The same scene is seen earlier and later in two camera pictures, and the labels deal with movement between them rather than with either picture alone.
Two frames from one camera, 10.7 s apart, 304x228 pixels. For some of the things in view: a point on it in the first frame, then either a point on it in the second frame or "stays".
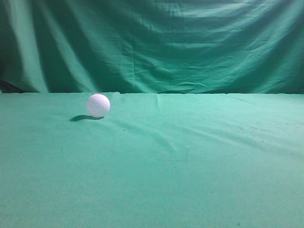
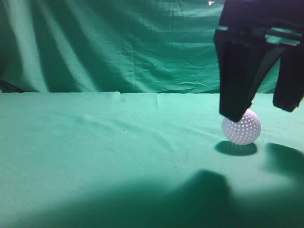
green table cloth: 154,160 stays
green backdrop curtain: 212,47 stays
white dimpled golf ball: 98,105 -> 246,131
